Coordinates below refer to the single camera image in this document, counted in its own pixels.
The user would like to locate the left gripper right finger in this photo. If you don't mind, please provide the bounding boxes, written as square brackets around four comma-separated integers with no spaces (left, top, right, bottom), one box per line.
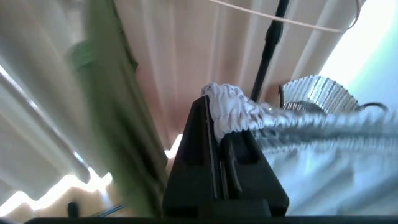
[219,129,290,218]

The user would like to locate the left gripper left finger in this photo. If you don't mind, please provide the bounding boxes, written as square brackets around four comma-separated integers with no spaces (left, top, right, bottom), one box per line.
[162,95,220,218]

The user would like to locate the pale grey shorts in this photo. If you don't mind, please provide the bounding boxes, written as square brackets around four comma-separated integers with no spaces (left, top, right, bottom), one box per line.
[201,82,398,217]

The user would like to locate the green long-sleeved shirt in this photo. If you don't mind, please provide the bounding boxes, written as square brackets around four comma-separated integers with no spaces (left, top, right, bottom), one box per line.
[67,0,169,218]

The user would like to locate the pink clothes hanger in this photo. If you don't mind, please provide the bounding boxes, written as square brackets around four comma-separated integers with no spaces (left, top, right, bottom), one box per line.
[208,0,362,34]

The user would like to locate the black clothes rack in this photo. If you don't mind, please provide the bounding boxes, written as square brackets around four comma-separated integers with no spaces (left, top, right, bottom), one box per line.
[67,0,290,218]

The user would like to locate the beige curtain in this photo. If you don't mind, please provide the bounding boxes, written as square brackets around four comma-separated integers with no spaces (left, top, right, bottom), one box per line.
[0,0,366,202]

